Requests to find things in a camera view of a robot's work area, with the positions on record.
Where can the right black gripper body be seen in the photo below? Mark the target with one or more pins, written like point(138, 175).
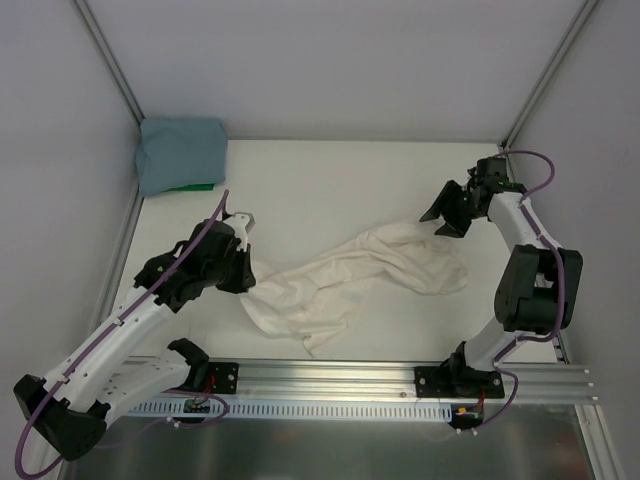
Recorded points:
point(463, 206)

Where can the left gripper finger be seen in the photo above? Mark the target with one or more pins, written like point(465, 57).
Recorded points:
point(237, 281)
point(242, 258)

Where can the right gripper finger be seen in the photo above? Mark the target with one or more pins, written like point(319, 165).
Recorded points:
point(455, 225)
point(448, 205)

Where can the white t-shirt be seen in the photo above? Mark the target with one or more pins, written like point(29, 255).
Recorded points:
point(318, 301)

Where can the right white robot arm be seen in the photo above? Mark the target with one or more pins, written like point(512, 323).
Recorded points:
point(536, 295)

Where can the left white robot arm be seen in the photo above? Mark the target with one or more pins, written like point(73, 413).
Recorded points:
point(74, 404)

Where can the folded green t-shirt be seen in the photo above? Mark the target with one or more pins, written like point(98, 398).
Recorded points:
point(193, 188)

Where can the folded blue t-shirt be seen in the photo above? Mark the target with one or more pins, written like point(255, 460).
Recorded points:
point(180, 152)

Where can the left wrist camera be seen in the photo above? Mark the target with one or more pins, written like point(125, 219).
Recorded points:
point(241, 224)

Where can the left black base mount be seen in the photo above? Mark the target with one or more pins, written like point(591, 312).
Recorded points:
point(216, 377)

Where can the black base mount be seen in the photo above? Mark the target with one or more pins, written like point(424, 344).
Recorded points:
point(454, 378)
point(216, 377)

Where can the right aluminium frame post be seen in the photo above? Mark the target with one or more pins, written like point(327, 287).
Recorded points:
point(576, 26)

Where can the aluminium frame post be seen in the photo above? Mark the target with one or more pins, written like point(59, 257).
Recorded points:
point(576, 26)
point(99, 40)

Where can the aluminium mounting rail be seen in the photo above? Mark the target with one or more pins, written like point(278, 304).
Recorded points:
point(373, 381)

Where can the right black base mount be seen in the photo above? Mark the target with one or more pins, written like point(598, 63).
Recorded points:
point(454, 378)

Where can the white slotted cable duct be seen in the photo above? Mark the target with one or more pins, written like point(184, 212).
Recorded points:
point(178, 407)

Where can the left aluminium frame post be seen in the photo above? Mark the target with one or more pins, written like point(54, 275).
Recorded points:
point(99, 40)

